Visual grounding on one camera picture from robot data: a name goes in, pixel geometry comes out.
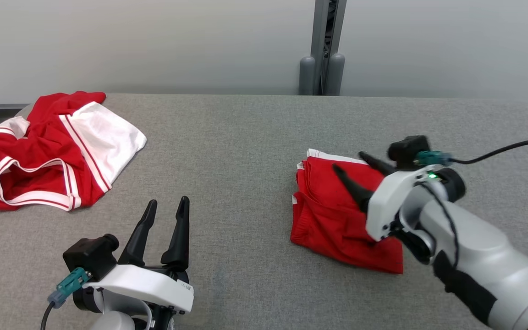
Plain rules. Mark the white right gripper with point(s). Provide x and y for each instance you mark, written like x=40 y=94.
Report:
x=390 y=201

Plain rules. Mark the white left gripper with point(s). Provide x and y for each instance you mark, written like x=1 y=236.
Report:
x=149 y=284

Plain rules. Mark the red garment with white trim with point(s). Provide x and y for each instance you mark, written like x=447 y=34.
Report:
x=328 y=220

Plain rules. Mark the red shirt with white sleeves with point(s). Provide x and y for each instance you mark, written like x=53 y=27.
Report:
x=39 y=146

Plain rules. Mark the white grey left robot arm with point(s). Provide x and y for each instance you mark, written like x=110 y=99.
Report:
x=112 y=321

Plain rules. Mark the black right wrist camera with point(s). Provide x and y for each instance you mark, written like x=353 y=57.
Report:
x=406 y=149

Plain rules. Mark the grey cylindrical post foot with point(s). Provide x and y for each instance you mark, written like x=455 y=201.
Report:
x=336 y=75
x=306 y=78

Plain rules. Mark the grey metal partition post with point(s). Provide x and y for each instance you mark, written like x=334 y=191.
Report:
x=321 y=41

